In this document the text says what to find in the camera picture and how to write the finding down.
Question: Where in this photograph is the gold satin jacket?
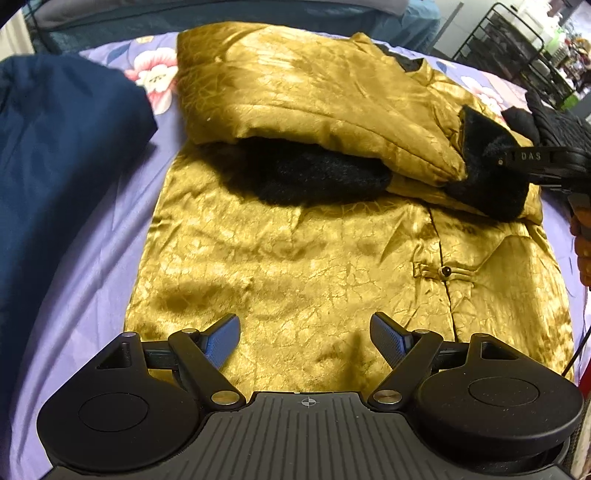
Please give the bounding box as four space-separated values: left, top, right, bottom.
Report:
125 22 574 394

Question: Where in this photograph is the person's right hand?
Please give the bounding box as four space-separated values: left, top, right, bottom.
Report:
570 209 591 288

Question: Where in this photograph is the purple floral bed sheet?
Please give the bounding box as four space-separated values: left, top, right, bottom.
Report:
1 32 590 479

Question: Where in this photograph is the teal bed skirt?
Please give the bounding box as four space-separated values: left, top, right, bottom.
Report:
23 1 441 53

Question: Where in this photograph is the navy blue garment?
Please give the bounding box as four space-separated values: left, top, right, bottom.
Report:
0 52 160 416

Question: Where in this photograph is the black wire rack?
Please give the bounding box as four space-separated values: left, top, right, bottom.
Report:
453 2 574 109

